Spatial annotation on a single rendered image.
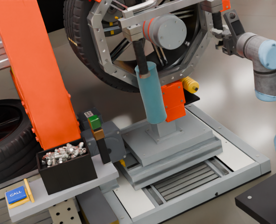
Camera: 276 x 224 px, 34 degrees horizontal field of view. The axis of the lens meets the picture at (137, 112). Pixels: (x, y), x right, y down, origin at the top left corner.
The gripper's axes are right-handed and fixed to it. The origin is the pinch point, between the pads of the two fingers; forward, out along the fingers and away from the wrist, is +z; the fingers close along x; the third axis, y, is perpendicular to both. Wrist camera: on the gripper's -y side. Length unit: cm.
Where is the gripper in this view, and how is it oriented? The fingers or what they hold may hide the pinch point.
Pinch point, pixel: (216, 27)
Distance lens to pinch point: 185.7
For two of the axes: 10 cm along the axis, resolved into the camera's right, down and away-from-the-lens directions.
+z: -3.8, -3.6, 8.5
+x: 9.0, -3.6, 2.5
